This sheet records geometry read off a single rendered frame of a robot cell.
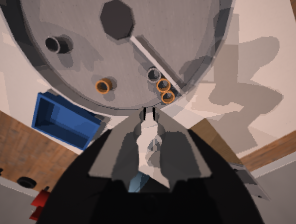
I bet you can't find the blue crate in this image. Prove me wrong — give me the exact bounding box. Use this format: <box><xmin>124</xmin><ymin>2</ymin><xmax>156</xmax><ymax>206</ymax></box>
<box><xmin>31</xmin><ymin>88</ymin><xmax>104</xmax><ymax>151</ymax></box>

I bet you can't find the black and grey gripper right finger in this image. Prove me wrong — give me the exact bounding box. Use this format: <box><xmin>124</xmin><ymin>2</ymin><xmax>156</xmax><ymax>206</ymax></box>
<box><xmin>153</xmin><ymin>107</ymin><xmax>265</xmax><ymax>224</ymax></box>

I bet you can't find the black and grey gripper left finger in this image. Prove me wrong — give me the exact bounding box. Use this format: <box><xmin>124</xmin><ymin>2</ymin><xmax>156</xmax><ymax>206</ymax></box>
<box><xmin>36</xmin><ymin>107</ymin><xmax>146</xmax><ymax>224</ymax></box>

